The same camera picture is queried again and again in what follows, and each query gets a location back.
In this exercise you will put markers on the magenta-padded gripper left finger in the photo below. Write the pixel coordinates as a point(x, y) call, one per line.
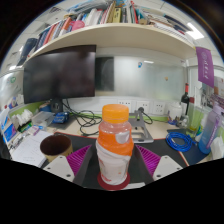
point(60, 166)

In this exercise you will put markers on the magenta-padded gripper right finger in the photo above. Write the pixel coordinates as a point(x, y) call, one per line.
point(166, 166)

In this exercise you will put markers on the orange-capped drink bottle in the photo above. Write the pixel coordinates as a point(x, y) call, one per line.
point(115, 143)

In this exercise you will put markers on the purple translucent water bottle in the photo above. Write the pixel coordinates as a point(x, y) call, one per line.
point(209, 133)

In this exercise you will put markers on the floral paper cup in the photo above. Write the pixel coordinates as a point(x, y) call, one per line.
point(55, 148)

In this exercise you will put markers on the black red-edged desk mat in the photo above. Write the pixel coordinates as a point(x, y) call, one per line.
point(156, 150)

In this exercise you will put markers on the white paper stack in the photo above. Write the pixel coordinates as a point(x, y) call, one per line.
point(28, 150)

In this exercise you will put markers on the grey metal laptop stand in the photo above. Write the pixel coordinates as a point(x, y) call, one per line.
point(141, 130)

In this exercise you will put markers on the small blue box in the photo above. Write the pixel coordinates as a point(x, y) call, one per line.
point(61, 118)

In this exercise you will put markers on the clear plastic box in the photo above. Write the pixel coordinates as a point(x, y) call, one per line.
point(43, 119)

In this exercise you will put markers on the white round container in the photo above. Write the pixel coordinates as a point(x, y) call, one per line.
point(175, 113)

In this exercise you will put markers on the green tissue box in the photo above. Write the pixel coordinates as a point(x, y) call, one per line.
point(24, 122)

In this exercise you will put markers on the blue and white carton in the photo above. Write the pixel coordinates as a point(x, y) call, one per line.
point(7, 130)

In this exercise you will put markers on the dark wine bottle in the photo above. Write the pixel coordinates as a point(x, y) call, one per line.
point(185, 100)

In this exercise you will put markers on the black computer monitor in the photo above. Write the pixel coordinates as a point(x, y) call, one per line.
point(60, 75)

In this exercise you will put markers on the purple hanging banner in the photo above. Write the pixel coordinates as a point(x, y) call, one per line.
point(205, 68)

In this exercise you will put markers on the white wall socket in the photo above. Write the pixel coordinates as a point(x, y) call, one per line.
point(159, 107)
point(143, 106)
point(124, 105)

